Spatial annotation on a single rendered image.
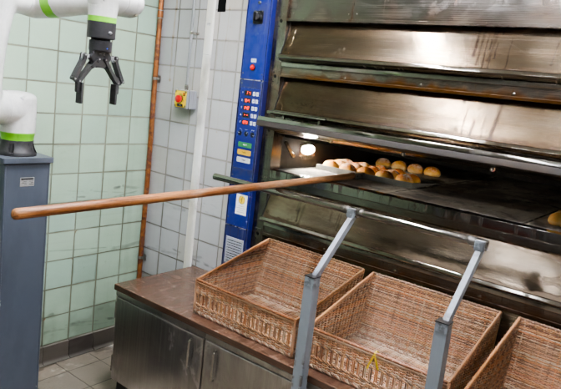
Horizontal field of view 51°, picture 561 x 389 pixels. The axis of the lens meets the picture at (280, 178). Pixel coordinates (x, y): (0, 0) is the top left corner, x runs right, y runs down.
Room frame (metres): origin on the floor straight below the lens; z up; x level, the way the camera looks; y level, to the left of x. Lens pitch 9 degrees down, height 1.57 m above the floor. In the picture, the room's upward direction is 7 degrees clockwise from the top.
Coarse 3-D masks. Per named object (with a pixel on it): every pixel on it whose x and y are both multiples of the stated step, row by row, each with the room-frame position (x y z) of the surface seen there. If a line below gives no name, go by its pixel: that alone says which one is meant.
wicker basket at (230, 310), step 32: (256, 256) 2.73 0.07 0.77; (288, 256) 2.70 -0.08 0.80; (320, 256) 2.59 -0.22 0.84; (224, 288) 2.57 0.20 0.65; (256, 288) 2.73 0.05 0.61; (288, 288) 2.63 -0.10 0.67; (224, 320) 2.31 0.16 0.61; (256, 320) 2.21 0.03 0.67; (288, 320) 2.11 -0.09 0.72; (288, 352) 2.10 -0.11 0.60
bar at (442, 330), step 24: (264, 192) 2.39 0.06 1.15; (288, 192) 2.31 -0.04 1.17; (360, 216) 2.11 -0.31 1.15; (384, 216) 2.05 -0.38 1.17; (336, 240) 2.05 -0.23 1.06; (456, 240) 1.89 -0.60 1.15; (480, 240) 1.83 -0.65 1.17; (312, 288) 1.93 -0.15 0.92; (312, 312) 1.95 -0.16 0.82; (312, 336) 1.96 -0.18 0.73; (432, 360) 1.66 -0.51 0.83; (432, 384) 1.65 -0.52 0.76
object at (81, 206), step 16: (320, 176) 2.60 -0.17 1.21; (336, 176) 2.69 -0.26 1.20; (352, 176) 2.81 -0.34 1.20; (176, 192) 1.90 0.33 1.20; (192, 192) 1.95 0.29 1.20; (208, 192) 2.01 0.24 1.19; (224, 192) 2.08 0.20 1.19; (240, 192) 2.16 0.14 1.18; (16, 208) 1.47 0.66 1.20; (32, 208) 1.49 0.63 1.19; (48, 208) 1.53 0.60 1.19; (64, 208) 1.56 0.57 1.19; (80, 208) 1.60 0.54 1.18; (96, 208) 1.65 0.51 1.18
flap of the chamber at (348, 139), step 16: (272, 128) 2.69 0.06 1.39; (288, 128) 2.61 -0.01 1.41; (304, 128) 2.56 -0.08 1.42; (352, 144) 2.57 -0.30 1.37; (368, 144) 2.40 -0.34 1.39; (384, 144) 2.32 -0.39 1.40; (400, 144) 2.28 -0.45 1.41; (448, 160) 2.28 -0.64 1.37; (464, 160) 2.14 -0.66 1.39; (480, 160) 2.09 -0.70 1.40; (496, 160) 2.06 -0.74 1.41; (528, 176) 2.16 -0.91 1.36; (544, 176) 2.04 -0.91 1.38; (560, 176) 1.94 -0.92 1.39
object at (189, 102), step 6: (180, 90) 3.15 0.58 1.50; (186, 90) 3.13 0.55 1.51; (192, 90) 3.19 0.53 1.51; (174, 96) 3.18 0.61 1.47; (186, 96) 3.13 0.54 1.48; (192, 96) 3.15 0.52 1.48; (174, 102) 3.18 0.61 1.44; (180, 102) 3.15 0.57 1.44; (186, 102) 3.13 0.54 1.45; (192, 102) 3.16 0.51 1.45; (180, 108) 3.15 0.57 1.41; (186, 108) 3.13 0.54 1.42; (192, 108) 3.16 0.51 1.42
